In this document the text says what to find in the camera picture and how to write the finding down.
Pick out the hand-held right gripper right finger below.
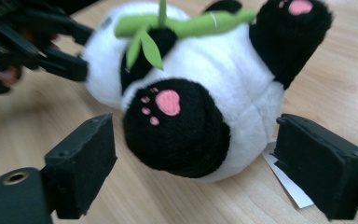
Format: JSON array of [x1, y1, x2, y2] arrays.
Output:
[[273, 113, 358, 221]]

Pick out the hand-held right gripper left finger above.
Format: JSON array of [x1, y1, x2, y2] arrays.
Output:
[[44, 113, 118, 219]]

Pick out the black and white panda plush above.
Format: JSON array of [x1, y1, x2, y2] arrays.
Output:
[[82, 0, 334, 210]]

